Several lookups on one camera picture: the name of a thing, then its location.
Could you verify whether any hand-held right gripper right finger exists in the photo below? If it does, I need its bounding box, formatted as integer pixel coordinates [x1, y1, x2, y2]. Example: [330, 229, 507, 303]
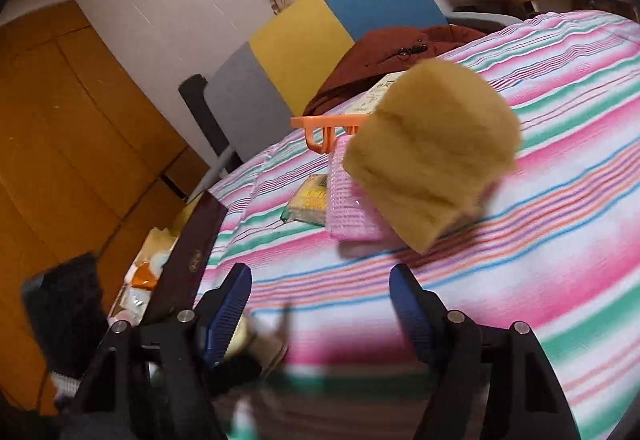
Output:
[389, 264, 583, 440]

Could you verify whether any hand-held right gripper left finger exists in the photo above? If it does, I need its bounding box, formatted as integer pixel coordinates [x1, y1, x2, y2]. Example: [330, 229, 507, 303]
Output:
[65, 262, 253, 440]

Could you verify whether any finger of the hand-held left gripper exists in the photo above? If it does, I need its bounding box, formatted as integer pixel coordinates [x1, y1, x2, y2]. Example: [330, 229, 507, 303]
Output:
[207, 352, 268, 396]

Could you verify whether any maroon and gold tin container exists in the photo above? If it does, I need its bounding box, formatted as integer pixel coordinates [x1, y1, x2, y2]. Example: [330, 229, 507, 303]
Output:
[107, 192, 228, 328]

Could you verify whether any pink scrub cloth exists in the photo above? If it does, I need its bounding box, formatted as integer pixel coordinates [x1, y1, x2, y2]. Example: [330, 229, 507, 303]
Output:
[325, 137, 401, 243]

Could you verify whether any yellow packet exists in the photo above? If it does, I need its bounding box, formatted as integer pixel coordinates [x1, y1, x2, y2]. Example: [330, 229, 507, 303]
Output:
[280, 174, 331, 227]

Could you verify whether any yellow sponge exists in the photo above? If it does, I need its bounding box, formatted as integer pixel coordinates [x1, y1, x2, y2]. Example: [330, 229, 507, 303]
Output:
[342, 60, 523, 255]

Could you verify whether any orange plastic rack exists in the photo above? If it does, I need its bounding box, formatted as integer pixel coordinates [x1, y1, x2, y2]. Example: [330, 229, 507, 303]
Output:
[290, 115, 371, 155]

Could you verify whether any orange packet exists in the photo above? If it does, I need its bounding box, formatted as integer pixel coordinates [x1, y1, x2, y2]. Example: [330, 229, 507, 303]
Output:
[131, 262, 161, 291]

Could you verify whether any cream cardboard box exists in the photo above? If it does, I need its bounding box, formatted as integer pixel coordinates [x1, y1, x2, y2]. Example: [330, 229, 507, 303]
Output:
[347, 72, 406, 115]

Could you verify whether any red-brown jacket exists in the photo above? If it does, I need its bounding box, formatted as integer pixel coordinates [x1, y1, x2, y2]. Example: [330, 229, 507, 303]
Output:
[302, 24, 488, 118]

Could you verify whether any grey yellow blue chair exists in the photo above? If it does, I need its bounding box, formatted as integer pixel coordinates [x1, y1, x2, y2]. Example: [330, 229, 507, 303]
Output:
[178, 0, 523, 181]

